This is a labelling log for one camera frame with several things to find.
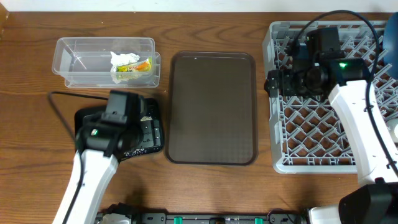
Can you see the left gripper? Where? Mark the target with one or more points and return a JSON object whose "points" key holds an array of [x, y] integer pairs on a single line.
{"points": [[153, 134]]}

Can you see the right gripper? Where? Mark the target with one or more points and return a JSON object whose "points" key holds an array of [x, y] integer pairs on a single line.
{"points": [[285, 76]]}

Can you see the white rice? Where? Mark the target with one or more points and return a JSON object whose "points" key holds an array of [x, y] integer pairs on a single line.
{"points": [[134, 150]]}

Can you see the yellow green snack wrapper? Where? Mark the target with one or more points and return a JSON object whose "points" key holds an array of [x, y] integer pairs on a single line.
{"points": [[143, 66]]}

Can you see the white napkin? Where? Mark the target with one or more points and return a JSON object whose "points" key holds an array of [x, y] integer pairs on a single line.
{"points": [[119, 60]]}

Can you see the dark blue plate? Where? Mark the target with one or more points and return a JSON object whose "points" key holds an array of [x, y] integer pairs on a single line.
{"points": [[390, 44]]}

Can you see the pale green plastic cup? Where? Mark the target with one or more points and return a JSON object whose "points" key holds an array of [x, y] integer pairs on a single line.
{"points": [[392, 126]]}

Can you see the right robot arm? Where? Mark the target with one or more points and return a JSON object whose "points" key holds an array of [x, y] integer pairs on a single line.
{"points": [[321, 69]]}

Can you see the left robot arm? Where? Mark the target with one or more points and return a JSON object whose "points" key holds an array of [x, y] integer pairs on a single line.
{"points": [[91, 174]]}

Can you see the black plastic bin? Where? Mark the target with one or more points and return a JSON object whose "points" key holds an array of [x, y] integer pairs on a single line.
{"points": [[113, 128]]}

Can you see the brown serving tray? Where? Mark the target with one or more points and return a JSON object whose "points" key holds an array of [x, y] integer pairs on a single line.
{"points": [[213, 109]]}

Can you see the clear plastic bin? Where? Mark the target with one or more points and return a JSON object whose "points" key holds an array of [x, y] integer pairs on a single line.
{"points": [[84, 62]]}

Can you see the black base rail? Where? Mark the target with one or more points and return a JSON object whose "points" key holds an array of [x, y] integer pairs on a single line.
{"points": [[162, 218]]}

